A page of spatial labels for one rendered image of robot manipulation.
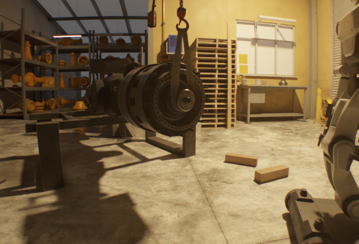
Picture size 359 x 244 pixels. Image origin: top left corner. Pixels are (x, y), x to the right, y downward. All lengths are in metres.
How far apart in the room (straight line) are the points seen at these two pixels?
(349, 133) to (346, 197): 0.37
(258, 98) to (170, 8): 3.74
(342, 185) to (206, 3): 6.05
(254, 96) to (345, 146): 4.85
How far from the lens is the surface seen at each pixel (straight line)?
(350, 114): 1.27
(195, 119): 1.39
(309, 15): 8.34
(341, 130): 1.28
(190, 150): 2.79
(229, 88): 4.86
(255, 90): 5.96
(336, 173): 1.31
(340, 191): 1.39
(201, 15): 6.49
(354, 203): 1.40
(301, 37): 7.88
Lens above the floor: 0.91
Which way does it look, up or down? 5 degrees down
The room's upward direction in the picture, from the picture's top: straight up
